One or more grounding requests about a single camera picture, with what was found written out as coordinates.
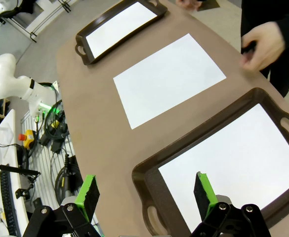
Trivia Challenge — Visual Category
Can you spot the white side desk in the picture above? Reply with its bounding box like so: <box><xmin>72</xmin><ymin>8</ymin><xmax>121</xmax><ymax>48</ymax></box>
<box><xmin>0</xmin><ymin>108</ymin><xmax>30</xmax><ymax>237</ymax></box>

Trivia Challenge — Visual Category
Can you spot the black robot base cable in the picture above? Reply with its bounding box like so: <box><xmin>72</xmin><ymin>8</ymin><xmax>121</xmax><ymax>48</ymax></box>
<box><xmin>35</xmin><ymin>98</ymin><xmax>70</xmax><ymax>147</ymax></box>

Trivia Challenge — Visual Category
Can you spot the person in black sweater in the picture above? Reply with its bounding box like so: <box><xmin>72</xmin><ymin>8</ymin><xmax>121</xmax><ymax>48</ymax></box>
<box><xmin>240</xmin><ymin>0</ymin><xmax>289</xmax><ymax>98</ymax></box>

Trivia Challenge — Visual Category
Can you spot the black power adapter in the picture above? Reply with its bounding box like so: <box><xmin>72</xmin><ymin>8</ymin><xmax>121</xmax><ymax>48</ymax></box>
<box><xmin>50</xmin><ymin>140</ymin><xmax>64</xmax><ymax>153</ymax></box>

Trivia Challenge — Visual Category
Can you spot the coiled black cable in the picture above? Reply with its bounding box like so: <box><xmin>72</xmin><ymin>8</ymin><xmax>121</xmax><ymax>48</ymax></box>
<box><xmin>54</xmin><ymin>154</ymin><xmax>83</xmax><ymax>198</ymax></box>

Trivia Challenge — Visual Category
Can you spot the black clamp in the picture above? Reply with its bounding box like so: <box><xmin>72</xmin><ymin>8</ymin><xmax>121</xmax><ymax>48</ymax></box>
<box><xmin>15</xmin><ymin>184</ymin><xmax>35</xmax><ymax>200</ymax></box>

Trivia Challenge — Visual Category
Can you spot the white A4 paper stack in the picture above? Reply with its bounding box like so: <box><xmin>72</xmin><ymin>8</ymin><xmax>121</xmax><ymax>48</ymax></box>
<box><xmin>113</xmin><ymin>33</ymin><xmax>227</xmax><ymax>130</ymax></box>

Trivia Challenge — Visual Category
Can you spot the person's left hand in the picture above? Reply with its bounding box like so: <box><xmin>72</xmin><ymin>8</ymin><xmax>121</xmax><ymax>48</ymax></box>
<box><xmin>240</xmin><ymin>21</ymin><xmax>287</xmax><ymax>73</ymax></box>

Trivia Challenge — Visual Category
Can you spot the white A4 sheet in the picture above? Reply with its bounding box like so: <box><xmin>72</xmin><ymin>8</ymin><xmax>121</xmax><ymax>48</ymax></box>
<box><xmin>158</xmin><ymin>103</ymin><xmax>289</xmax><ymax>234</ymax></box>
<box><xmin>85</xmin><ymin>1</ymin><xmax>159</xmax><ymax>59</ymax></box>

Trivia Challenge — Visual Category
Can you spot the black keyboard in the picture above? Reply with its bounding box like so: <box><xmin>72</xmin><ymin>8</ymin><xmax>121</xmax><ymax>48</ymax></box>
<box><xmin>0</xmin><ymin>169</ymin><xmax>19</xmax><ymax>237</ymax></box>

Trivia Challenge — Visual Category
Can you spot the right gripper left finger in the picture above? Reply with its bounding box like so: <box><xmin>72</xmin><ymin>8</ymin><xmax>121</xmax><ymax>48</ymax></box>
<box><xmin>22</xmin><ymin>174</ymin><xmax>103</xmax><ymax>237</ymax></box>

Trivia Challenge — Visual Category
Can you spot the person's right hand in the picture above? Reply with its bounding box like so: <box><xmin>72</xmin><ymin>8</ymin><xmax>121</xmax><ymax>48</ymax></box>
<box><xmin>175</xmin><ymin>0</ymin><xmax>203</xmax><ymax>11</ymax></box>

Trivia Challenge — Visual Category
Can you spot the black metal rod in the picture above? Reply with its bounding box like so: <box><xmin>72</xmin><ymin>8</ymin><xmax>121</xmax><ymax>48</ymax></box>
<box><xmin>0</xmin><ymin>161</ymin><xmax>41</xmax><ymax>176</ymax></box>

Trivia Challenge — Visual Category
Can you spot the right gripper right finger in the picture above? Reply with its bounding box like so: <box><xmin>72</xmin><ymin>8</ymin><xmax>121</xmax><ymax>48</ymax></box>
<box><xmin>190</xmin><ymin>171</ymin><xmax>271</xmax><ymax>237</ymax></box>

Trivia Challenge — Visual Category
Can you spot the yellow emergency stop box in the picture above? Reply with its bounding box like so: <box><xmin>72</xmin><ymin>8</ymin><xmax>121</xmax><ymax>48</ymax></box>
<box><xmin>19</xmin><ymin>129</ymin><xmax>36</xmax><ymax>149</ymax></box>

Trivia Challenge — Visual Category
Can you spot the dark brown handled tray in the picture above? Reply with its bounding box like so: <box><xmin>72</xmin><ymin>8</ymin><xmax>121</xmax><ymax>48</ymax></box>
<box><xmin>131</xmin><ymin>87</ymin><xmax>289</xmax><ymax>237</ymax></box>
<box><xmin>75</xmin><ymin>0</ymin><xmax>168</xmax><ymax>66</ymax></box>

